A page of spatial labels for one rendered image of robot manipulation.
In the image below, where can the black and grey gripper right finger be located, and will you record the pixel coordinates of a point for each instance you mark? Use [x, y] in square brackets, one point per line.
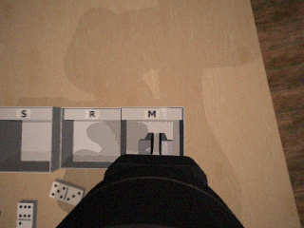
[165, 146]

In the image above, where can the white domino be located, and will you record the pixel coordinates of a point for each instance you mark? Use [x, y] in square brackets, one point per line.
[67, 192]
[26, 214]

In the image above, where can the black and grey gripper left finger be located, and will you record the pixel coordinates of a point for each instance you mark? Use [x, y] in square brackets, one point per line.
[146, 145]

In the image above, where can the grey rack of three labelled bins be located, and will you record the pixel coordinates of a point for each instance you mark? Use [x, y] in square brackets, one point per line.
[82, 137]

